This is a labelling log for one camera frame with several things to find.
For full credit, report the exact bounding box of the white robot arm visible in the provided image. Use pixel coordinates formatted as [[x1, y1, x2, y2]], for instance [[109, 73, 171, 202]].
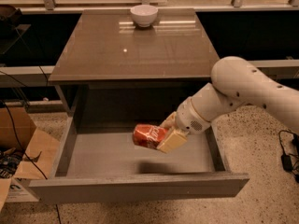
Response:
[[157, 56, 299, 153]]

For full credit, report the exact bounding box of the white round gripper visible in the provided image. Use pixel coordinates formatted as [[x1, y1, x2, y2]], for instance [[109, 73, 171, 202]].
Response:
[[157, 97, 210, 153]]

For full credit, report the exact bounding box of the black power adapter with cable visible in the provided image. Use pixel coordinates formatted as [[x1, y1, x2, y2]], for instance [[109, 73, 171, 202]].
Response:
[[278, 130, 299, 184]]

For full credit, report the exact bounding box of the white ceramic bowl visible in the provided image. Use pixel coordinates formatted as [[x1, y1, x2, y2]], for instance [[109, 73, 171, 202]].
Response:
[[130, 5, 158, 27]]

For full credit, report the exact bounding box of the open grey top drawer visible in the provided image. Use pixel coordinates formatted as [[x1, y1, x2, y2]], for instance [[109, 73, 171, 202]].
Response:
[[28, 85, 250, 205]]

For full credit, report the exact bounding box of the red coke can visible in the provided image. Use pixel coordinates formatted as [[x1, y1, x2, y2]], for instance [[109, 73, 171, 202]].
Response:
[[133, 124, 168, 149]]

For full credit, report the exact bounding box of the brown cardboard box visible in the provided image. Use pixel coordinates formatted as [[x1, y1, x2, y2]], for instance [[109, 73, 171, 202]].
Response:
[[0, 107, 60, 210]]

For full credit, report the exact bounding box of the grey cabinet with glossy top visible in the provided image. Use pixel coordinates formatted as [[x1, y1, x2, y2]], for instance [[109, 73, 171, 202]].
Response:
[[48, 8, 230, 117]]

